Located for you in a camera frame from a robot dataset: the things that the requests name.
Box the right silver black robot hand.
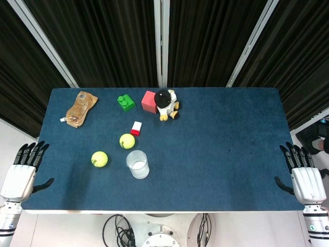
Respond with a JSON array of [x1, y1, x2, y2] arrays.
[[274, 141, 327, 206]]

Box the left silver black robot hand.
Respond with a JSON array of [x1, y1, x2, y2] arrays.
[[0, 140, 55, 203]]

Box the yellow tennis ball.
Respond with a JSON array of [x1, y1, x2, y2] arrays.
[[90, 151, 109, 168], [119, 133, 136, 150]]

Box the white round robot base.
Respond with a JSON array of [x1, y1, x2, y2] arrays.
[[140, 223, 180, 247]]

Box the clear plastic cup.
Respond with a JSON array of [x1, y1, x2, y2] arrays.
[[125, 150, 150, 180]]

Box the black shoe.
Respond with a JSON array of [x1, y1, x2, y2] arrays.
[[309, 138, 329, 155]]

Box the brown spouted drink pouch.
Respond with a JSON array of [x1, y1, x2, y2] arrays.
[[59, 91, 99, 129]]

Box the black pleated curtain panel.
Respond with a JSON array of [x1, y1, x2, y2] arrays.
[[232, 0, 329, 131], [0, 0, 72, 139], [167, 0, 270, 89], [23, 0, 159, 89]]

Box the blue felt table mat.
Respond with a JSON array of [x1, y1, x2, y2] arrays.
[[21, 87, 304, 213]]

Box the small red white box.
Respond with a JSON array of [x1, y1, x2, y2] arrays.
[[130, 121, 143, 136]]

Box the green toy building brick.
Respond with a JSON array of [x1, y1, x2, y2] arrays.
[[117, 94, 136, 112]]

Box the red pink cube block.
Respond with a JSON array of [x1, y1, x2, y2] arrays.
[[141, 90, 158, 114]]

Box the black headed plush doll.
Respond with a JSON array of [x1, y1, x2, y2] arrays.
[[154, 89, 180, 122]]

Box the black coiled cable bundle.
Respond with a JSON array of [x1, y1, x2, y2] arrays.
[[103, 214, 136, 247]]

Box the black hanging cable bundle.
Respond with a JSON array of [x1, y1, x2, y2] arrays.
[[196, 213, 214, 247]]

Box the grey slanted frame post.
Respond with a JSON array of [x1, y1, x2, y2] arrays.
[[7, 0, 79, 89], [225, 0, 278, 89]]

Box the grey upright frame post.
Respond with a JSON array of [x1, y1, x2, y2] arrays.
[[153, 0, 171, 88]]

